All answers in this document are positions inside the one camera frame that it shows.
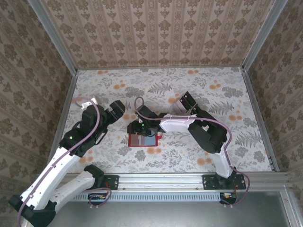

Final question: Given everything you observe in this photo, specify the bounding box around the red leather card holder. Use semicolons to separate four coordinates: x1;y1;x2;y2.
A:
127;133;163;148

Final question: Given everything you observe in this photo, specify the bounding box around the light blue card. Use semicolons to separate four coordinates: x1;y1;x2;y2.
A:
144;135;157;146

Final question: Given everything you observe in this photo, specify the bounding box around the floral white tablecloth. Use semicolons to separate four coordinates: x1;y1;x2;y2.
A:
56;67;273;173

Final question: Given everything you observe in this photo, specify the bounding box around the wide aluminium mounting beam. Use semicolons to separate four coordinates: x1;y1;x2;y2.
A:
68;172;293;192

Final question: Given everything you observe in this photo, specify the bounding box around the small black connector board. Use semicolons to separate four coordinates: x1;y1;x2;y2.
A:
88;193;107;201
219;192;237;204

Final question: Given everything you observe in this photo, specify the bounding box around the grey metal panel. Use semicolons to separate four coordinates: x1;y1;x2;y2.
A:
49;192;286;227

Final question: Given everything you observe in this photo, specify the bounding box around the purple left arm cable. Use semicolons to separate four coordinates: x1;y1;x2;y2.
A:
18;96;112;215

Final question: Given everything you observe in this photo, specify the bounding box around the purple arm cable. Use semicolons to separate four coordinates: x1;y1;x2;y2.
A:
18;96;112;215
134;96;252;209

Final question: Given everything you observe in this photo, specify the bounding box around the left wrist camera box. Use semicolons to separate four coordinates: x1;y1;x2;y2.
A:
80;96;99;110

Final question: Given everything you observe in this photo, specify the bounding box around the aluminium side rail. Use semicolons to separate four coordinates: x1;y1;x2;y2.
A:
241;67;280;173
58;70;78;142

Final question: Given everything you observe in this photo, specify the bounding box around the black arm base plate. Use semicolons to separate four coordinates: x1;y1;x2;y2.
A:
94;174;119;191
203;174;247;191

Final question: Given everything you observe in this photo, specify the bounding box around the thin aluminium table rail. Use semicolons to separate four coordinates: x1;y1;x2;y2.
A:
75;66;244;71

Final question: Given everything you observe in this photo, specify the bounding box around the slotted grey cable duct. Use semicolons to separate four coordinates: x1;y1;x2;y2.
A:
71;192;237;203

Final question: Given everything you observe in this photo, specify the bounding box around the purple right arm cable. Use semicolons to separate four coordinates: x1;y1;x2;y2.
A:
134;96;252;209

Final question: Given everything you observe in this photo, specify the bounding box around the short aluminium frame post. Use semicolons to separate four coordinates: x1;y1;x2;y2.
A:
279;191;295;227

